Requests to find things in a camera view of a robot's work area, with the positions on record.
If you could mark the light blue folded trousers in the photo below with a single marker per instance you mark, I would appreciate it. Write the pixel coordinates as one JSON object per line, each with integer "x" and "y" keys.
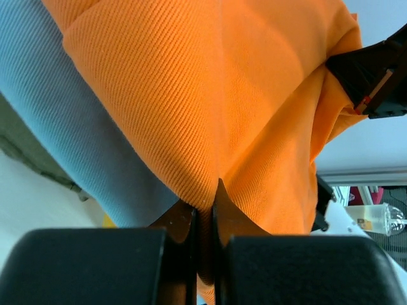
{"x": 43, "y": 86}

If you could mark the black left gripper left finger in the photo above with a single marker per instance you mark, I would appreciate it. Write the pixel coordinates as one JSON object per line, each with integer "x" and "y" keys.
{"x": 149, "y": 265}

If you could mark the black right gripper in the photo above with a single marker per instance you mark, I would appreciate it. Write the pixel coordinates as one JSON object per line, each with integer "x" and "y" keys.
{"x": 374, "y": 77}

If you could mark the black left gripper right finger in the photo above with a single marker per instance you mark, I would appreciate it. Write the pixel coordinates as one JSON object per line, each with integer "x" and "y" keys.
{"x": 252, "y": 266}

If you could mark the orange trousers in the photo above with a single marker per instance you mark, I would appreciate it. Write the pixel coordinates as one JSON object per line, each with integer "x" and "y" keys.
{"x": 209, "y": 91}

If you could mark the plastic iced drink cup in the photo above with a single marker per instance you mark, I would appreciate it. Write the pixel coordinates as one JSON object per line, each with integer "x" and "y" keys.
{"x": 382, "y": 219}

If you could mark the folded clothes under blue trousers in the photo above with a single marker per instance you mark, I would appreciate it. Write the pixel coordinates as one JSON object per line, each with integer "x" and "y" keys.
{"x": 18, "y": 142}

